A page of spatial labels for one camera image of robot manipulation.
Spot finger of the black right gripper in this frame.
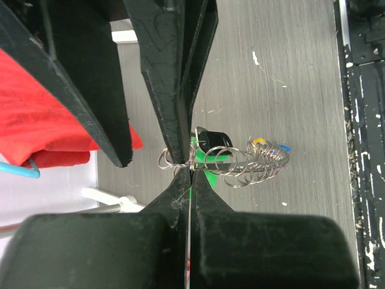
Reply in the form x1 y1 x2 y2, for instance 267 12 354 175
1 1 132 167
125 1 218 164

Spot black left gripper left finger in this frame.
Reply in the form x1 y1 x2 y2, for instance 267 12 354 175
1 168 191 288

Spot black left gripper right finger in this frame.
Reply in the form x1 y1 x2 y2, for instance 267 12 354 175
190 172 359 288

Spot green tagged single key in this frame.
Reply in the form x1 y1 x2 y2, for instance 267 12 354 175
191 134 227 188

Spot yellow handled metal keyring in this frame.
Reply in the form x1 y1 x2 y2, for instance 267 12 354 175
158 126 290 188

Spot red hanging cloth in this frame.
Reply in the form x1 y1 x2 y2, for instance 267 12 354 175
0 48 144 168

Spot teal clothes hanger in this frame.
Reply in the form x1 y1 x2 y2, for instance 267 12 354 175
0 158 40 178

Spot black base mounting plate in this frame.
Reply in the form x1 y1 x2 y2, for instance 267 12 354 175
334 1 384 288

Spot black tagged key on ring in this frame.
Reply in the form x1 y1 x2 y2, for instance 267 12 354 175
198 131 233 153

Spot blue key tag on ring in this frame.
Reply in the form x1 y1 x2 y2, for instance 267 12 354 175
279 144 291 152

